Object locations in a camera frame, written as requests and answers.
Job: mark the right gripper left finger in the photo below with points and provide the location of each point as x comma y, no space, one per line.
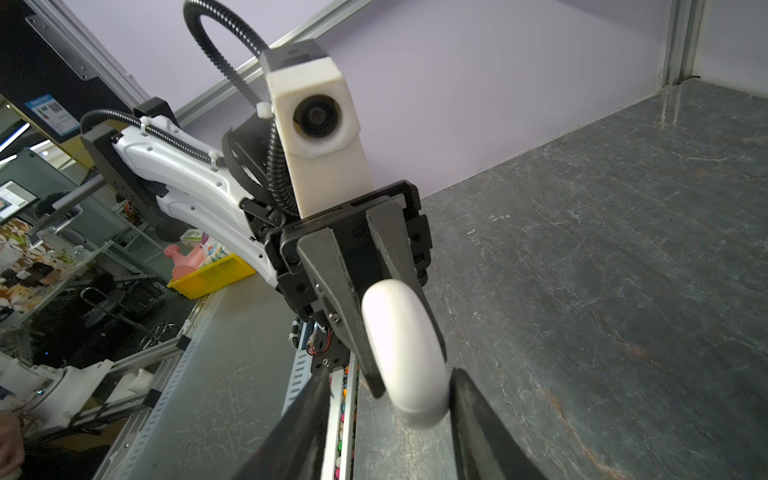
295,447

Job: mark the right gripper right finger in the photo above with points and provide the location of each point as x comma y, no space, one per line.
483,447

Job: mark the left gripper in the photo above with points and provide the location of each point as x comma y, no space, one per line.
326,262

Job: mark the white earbud charging case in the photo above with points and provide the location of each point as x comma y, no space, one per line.
407,353

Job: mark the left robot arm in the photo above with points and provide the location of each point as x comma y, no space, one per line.
236,197

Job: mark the yellow plastic bin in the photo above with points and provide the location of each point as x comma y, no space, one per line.
213,277

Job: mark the pink toy watering can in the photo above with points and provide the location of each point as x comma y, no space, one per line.
184,265

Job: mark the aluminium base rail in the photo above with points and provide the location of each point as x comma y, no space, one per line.
221,398

